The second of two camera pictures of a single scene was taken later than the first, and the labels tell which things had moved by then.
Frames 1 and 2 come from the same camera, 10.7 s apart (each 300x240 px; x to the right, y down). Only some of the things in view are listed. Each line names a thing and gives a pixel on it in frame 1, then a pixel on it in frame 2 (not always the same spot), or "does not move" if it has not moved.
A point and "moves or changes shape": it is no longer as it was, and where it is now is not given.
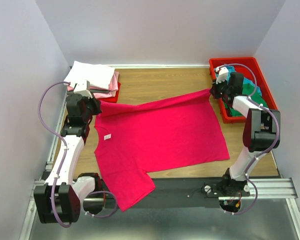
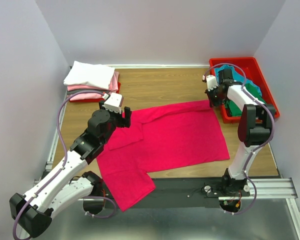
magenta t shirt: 133,140 moves or changes shape
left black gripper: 96,103 -> 123,122
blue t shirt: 231,69 does not move
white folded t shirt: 98,75 does not move
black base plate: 182,192 does not move
